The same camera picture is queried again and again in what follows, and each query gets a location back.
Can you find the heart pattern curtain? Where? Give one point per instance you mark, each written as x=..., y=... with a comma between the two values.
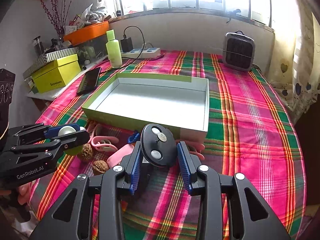
x=294, y=68

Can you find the pink clip right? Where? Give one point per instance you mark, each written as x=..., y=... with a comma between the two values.
x=194, y=148

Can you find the pink flat case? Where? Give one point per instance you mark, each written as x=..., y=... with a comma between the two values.
x=115, y=159

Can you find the pink clip middle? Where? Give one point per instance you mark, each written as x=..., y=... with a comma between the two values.
x=104, y=143

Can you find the shallow green white box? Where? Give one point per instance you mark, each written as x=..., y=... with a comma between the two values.
x=133, y=100

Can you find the white power strip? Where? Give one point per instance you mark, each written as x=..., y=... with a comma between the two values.
x=146, y=53

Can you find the black charger with cable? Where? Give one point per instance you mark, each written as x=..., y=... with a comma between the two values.
x=126, y=42

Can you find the black smartphone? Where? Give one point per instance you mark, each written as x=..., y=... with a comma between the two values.
x=89, y=81

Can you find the green lotion bottle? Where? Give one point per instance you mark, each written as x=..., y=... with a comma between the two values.
x=113, y=50

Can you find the orange plastic tray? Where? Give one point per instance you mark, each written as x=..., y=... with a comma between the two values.
x=87, y=33

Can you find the red twig branches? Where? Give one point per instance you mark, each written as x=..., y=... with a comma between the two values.
x=57, y=14

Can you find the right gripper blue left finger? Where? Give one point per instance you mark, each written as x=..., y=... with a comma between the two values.
x=134, y=168

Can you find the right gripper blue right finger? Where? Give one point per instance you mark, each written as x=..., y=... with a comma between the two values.
x=184, y=160

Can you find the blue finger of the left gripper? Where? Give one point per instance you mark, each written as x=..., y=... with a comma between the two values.
x=56, y=146
x=63, y=128

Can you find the pink clip left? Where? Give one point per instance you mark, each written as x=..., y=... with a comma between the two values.
x=96, y=132

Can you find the blue knitted ornament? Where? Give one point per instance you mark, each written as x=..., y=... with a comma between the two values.
x=134, y=137

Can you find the yellow cardboard box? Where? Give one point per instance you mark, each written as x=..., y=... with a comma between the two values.
x=56, y=74

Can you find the pink clip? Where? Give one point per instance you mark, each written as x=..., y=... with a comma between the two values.
x=96, y=132
x=194, y=148
x=104, y=143

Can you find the large brown walnut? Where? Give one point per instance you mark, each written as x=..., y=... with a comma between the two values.
x=86, y=153

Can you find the small grey space heater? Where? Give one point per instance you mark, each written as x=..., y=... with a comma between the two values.
x=238, y=51

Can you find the small brown walnut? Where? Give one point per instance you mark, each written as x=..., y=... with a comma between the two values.
x=99, y=167

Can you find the white and green spool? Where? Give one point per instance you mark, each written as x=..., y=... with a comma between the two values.
x=73, y=142

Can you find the striped gift box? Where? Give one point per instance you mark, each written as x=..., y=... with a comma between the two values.
x=47, y=58

